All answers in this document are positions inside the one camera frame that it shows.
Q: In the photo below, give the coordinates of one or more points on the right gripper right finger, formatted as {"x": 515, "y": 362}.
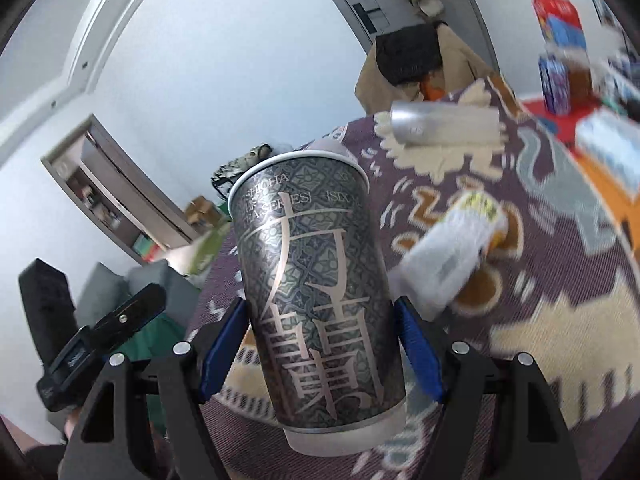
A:
{"x": 528, "y": 438}

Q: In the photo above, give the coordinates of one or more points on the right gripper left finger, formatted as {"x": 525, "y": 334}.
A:
{"x": 113, "y": 437}

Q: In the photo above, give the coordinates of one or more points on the dark patterned paper cup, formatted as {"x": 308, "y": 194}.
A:
{"x": 320, "y": 307}

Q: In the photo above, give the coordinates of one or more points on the small frosted plastic cup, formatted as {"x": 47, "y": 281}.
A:
{"x": 444, "y": 124}

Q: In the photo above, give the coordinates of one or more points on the left hand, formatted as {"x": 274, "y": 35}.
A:
{"x": 71, "y": 421}

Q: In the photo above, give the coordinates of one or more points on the grey sofa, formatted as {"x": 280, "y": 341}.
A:
{"x": 105, "y": 291}

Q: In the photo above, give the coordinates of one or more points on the purple patterned woven tablecloth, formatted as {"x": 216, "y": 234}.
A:
{"x": 561, "y": 286}

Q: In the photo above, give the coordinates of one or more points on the cardboard box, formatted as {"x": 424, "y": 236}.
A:
{"x": 202, "y": 212}

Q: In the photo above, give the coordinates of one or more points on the black shoe rack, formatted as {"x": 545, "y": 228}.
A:
{"x": 227, "y": 174}

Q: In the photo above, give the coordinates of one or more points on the orange cat mat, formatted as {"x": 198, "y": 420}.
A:
{"x": 625, "y": 210}

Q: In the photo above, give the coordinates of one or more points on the tissue box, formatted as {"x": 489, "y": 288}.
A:
{"x": 612, "y": 141}

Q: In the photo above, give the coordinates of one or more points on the blue drink can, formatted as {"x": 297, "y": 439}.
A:
{"x": 555, "y": 85}

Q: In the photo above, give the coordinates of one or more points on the brown chair with black cushion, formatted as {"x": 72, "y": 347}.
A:
{"x": 422, "y": 62}

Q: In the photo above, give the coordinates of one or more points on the red label drink bottle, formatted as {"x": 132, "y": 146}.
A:
{"x": 565, "y": 42}

